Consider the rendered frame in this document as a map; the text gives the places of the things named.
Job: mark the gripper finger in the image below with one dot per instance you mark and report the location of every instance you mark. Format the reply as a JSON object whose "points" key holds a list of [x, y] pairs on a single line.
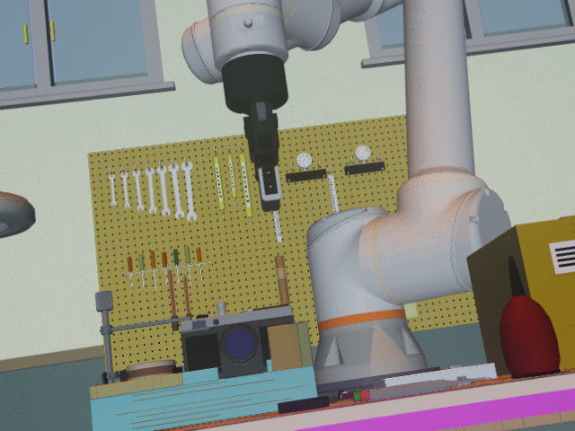
{"points": [[269, 204]]}

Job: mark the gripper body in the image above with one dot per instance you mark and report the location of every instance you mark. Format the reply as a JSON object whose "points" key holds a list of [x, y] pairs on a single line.
{"points": [[253, 85]]}

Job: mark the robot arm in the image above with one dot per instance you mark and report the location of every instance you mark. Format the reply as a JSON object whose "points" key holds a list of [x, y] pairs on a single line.
{"points": [[341, 269]]}

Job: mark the cyan test-shelf nest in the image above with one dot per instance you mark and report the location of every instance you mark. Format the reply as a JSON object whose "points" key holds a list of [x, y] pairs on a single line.
{"points": [[202, 399]]}

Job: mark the white caliper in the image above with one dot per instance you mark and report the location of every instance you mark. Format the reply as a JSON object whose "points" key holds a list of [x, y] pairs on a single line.
{"points": [[278, 226]]}

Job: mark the black bar holder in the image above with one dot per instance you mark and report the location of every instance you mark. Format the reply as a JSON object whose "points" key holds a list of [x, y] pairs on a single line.
{"points": [[306, 176], [365, 168]]}

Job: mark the white dial gauge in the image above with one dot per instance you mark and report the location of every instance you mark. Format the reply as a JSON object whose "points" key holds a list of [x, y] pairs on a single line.
{"points": [[362, 153], [304, 161]]}

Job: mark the white ruler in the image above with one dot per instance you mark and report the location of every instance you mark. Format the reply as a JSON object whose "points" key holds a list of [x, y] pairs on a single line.
{"points": [[334, 193]]}

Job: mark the yellow pegboard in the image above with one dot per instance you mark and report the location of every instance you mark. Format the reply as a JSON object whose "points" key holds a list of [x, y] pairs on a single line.
{"points": [[251, 278]]}

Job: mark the white wrench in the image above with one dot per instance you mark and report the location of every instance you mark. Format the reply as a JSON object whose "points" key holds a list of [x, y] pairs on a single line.
{"points": [[189, 190], [112, 188], [138, 188], [176, 190], [164, 190], [151, 188], [125, 188]]}

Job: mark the reddish brown rod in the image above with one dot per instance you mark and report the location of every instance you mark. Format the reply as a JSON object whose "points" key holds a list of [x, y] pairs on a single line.
{"points": [[187, 296], [172, 292]]}

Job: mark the white screwdriver rack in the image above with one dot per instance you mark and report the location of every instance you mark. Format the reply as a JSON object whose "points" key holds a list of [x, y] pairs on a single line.
{"points": [[148, 270]]}

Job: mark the brown box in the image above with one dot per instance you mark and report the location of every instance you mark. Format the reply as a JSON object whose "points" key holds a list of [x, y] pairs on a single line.
{"points": [[283, 348]]}

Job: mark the grey framed window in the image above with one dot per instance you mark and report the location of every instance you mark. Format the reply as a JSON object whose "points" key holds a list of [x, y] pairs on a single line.
{"points": [[516, 40], [99, 45]]}

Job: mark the pale yellow note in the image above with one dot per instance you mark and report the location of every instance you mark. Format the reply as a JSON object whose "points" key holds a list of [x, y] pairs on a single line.
{"points": [[410, 310]]}

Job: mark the brown tape roll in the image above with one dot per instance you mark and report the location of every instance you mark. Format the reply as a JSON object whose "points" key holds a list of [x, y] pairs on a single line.
{"points": [[150, 369]]}

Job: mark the black flat bar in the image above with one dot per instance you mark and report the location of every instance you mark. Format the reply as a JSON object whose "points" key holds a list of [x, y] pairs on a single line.
{"points": [[303, 405]]}

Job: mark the tan base block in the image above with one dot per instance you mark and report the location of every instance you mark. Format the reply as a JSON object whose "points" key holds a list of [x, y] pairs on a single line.
{"points": [[135, 387]]}

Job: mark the white sheet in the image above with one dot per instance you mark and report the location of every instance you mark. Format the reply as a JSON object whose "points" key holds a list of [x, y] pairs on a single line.
{"points": [[449, 375]]}

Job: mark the grey round lamp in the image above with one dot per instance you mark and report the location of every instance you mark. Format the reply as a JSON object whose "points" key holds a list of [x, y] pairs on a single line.
{"points": [[13, 215]]}

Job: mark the yellow box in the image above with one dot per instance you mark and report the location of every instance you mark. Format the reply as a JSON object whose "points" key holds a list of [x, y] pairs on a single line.
{"points": [[534, 314]]}

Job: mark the red air blower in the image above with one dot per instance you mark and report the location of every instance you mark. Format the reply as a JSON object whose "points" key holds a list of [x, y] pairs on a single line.
{"points": [[528, 341]]}

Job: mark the grey camera release button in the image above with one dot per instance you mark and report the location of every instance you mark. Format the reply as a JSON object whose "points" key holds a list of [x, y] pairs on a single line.
{"points": [[221, 309]]}

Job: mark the grey camera advance lever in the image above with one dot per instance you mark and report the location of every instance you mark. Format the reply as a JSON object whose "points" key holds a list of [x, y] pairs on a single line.
{"points": [[200, 317]]}

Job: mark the dark blue camera lens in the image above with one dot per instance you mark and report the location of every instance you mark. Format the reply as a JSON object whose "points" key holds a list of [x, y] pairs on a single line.
{"points": [[240, 344]]}

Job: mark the black and grey camera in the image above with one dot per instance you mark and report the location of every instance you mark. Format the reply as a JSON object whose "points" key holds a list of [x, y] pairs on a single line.
{"points": [[200, 354]]}

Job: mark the small red green switch box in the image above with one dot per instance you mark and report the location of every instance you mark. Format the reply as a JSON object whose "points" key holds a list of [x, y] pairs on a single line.
{"points": [[357, 395]]}

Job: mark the grey stand post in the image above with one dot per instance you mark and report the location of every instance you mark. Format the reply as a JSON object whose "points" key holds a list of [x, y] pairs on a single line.
{"points": [[107, 350]]}

